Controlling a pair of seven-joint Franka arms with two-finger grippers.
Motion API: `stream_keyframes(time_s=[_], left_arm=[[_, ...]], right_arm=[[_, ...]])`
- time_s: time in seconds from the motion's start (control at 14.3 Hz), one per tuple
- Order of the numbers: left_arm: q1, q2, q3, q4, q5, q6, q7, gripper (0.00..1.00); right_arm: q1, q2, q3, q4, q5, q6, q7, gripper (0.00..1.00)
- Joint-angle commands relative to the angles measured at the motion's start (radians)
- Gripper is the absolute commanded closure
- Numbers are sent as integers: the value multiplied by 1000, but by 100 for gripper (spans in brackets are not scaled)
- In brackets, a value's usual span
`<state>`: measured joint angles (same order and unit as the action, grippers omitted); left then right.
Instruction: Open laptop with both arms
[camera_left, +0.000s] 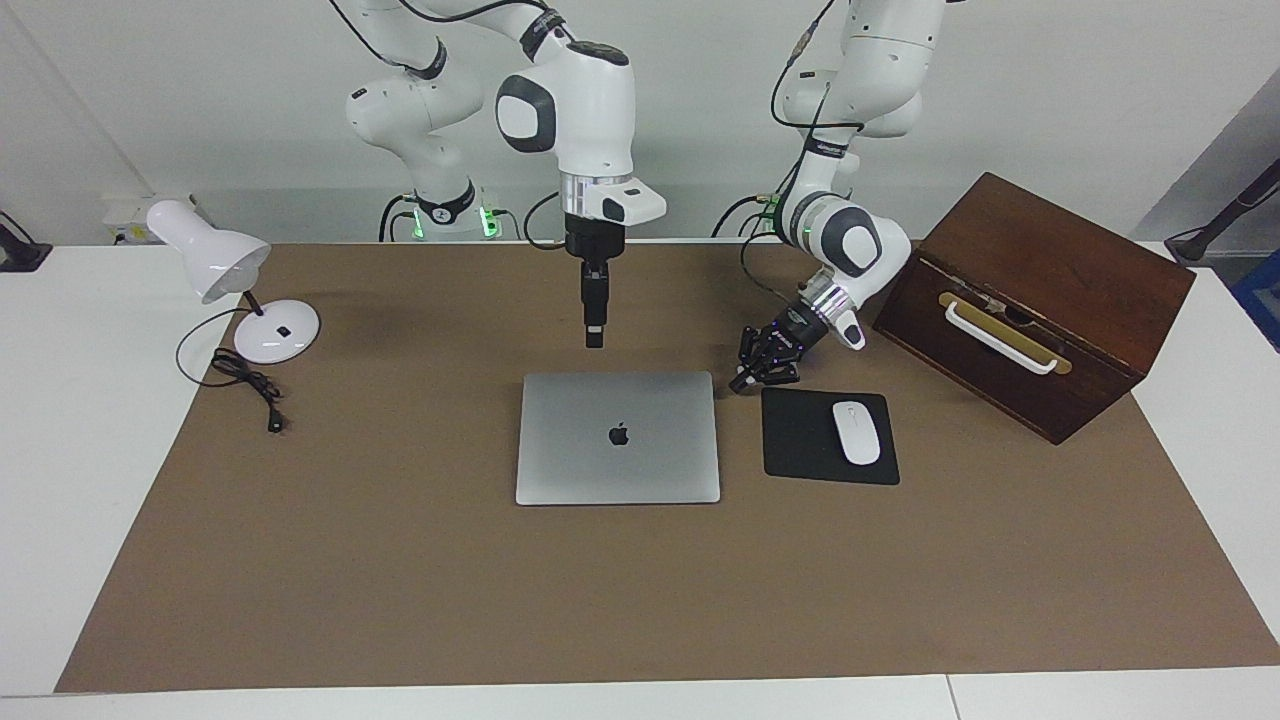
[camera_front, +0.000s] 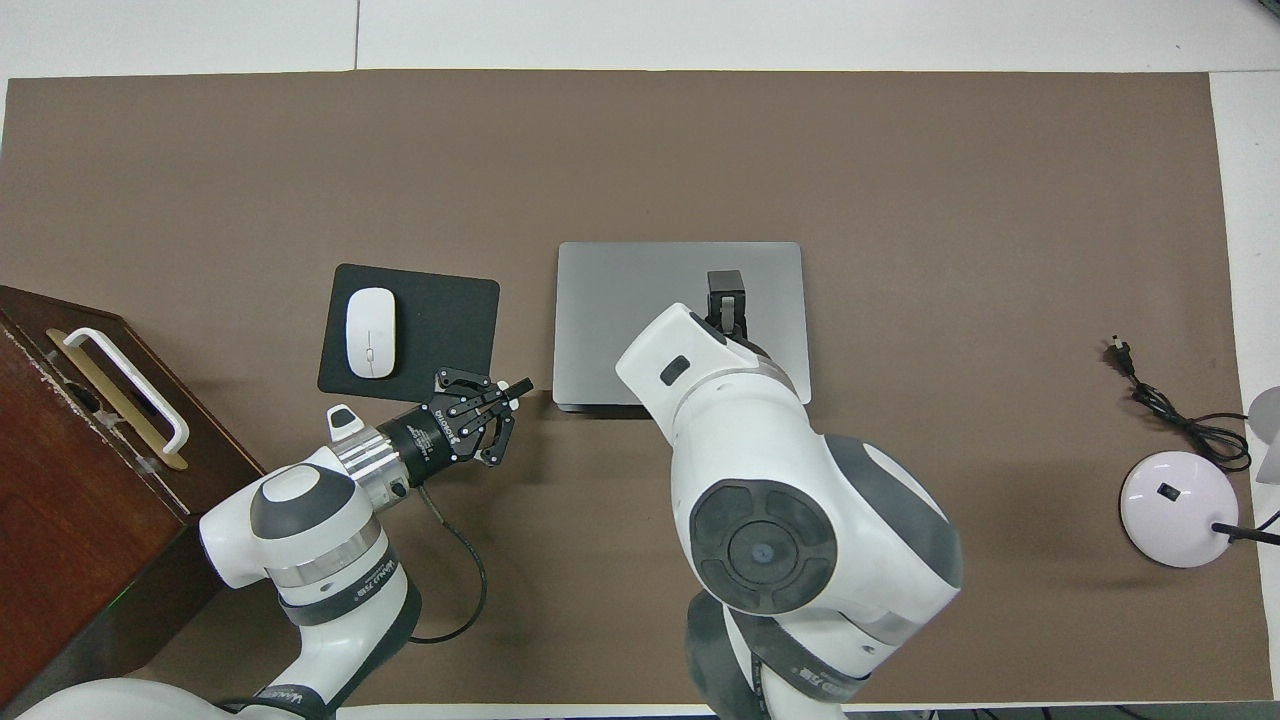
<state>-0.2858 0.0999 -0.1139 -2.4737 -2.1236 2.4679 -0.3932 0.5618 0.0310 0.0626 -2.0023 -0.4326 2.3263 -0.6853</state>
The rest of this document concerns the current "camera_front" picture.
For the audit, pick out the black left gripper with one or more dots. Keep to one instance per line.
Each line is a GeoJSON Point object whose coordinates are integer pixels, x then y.
{"type": "Point", "coordinates": [430, 445]}

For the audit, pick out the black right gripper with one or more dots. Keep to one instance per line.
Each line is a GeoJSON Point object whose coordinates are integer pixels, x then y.
{"type": "Point", "coordinates": [745, 342]}

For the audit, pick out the silver grey laptop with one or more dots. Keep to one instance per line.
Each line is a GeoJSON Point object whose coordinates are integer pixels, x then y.
{"type": "Point", "coordinates": [620, 320]}

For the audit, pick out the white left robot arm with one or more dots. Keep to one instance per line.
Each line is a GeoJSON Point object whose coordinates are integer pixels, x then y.
{"type": "Point", "coordinates": [310, 560]}

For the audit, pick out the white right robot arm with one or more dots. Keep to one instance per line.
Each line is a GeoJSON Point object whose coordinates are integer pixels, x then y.
{"type": "Point", "coordinates": [790, 500]}

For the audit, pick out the black mouse pad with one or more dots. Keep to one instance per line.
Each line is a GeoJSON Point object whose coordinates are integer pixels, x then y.
{"type": "Point", "coordinates": [440, 335]}

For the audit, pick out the white computer mouse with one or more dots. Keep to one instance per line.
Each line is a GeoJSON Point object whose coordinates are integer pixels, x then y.
{"type": "Point", "coordinates": [370, 332]}

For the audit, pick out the brown table mat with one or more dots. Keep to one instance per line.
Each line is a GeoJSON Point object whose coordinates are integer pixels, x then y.
{"type": "Point", "coordinates": [900, 160]}

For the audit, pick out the dark brown wooden box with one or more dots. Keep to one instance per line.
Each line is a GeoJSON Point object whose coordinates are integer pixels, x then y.
{"type": "Point", "coordinates": [70, 520]}

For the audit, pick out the white desk lamp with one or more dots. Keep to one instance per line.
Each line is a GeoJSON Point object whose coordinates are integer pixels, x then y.
{"type": "Point", "coordinates": [1175, 510]}

